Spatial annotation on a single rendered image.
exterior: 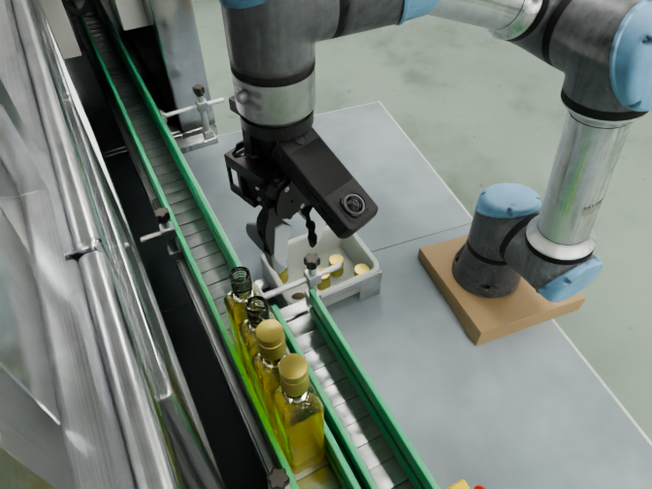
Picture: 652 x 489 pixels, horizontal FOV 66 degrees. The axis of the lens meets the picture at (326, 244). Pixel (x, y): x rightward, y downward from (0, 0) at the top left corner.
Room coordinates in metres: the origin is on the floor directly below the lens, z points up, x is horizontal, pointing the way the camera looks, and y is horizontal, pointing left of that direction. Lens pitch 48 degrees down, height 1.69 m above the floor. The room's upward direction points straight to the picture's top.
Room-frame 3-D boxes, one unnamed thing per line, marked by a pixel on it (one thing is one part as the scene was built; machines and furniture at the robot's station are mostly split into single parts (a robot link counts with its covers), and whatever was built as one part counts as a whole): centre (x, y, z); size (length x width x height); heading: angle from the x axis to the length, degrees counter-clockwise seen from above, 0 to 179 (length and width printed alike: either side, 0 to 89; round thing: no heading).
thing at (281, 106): (0.41, 0.05, 1.44); 0.08 x 0.08 x 0.05
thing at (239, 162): (0.42, 0.05, 1.36); 0.09 x 0.08 x 0.12; 47
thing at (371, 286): (0.70, 0.04, 0.79); 0.27 x 0.17 x 0.08; 118
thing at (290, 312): (0.55, 0.06, 0.85); 0.09 x 0.04 x 0.07; 118
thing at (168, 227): (0.68, 0.34, 0.94); 0.07 x 0.04 x 0.13; 118
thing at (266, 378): (0.33, 0.07, 0.99); 0.06 x 0.06 x 0.21; 28
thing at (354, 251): (0.71, 0.01, 0.80); 0.22 x 0.17 x 0.09; 118
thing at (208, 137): (1.13, 0.34, 0.90); 0.17 x 0.05 x 0.22; 118
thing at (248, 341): (0.38, 0.09, 0.99); 0.06 x 0.06 x 0.21; 29
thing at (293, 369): (0.28, 0.04, 1.14); 0.04 x 0.04 x 0.04
